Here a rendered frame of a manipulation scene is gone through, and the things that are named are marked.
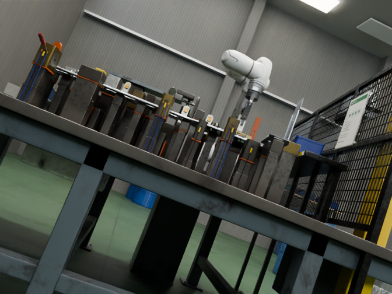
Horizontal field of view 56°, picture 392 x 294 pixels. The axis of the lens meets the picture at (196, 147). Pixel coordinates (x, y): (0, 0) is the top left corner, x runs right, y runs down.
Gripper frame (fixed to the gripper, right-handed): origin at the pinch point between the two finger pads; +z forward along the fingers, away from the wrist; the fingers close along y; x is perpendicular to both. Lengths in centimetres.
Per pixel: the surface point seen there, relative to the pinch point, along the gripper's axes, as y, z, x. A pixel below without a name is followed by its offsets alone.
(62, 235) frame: 78, 73, -48
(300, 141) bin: -4.7, -5.2, 35.2
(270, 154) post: 40.1, 16.2, 13.6
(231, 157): 1.6, 18.9, 1.2
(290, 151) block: 17.0, 7.0, 27.2
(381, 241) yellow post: 53, 35, 65
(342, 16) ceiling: -721, -544, 208
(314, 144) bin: -3.4, -6.0, 43.3
